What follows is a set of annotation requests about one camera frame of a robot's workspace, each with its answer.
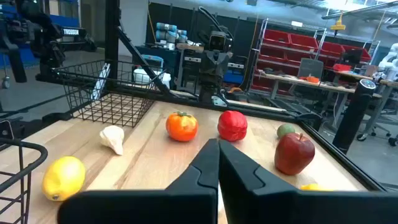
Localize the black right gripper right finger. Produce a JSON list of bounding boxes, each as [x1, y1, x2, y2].
[[218, 140, 398, 224]]

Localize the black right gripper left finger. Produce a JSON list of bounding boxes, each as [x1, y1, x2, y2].
[[57, 139, 220, 224]]

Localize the yellow lemon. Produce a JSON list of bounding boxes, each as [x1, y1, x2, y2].
[[300, 183, 332, 192], [42, 155, 86, 202]]

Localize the red apple with yellow patches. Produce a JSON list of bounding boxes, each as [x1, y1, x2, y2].
[[274, 132, 316, 176]]

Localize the red bell pepper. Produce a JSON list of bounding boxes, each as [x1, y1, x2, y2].
[[217, 110, 249, 142]]

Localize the orange persimmon with green calyx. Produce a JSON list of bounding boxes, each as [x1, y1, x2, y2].
[[165, 111, 199, 142]]

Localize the green lime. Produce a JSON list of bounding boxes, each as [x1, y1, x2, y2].
[[276, 123, 297, 139]]

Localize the white garlic bulb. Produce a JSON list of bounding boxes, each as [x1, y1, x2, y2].
[[99, 124, 126, 156]]

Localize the blue crate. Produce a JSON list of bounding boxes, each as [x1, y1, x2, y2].
[[223, 70, 245, 85]]

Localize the black equipment rack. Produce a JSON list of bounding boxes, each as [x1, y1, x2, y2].
[[176, 46, 203, 91]]

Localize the rack with red bins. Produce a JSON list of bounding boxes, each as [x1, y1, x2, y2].
[[248, 18, 374, 94]]

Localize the white plastic container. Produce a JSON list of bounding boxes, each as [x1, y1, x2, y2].
[[133, 68, 172, 90]]

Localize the cluttered grey worktable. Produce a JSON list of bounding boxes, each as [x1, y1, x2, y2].
[[256, 70, 383, 100]]

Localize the white flat board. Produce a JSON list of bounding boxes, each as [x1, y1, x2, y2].
[[91, 63, 112, 101]]

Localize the black cylindrical tower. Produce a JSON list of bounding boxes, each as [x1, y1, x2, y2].
[[331, 78, 377, 156]]

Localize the red box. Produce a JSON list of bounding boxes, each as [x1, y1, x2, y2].
[[332, 63, 352, 72]]

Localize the wheeled office chair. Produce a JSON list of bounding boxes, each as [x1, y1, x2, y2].
[[356, 102, 398, 147]]

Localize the white robot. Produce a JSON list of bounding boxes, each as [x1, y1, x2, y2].
[[377, 42, 398, 82]]

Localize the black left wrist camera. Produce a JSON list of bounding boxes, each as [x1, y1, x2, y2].
[[208, 30, 233, 52]]

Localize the yellow hanging cord reel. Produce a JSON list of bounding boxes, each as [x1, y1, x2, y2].
[[330, 11, 346, 32]]

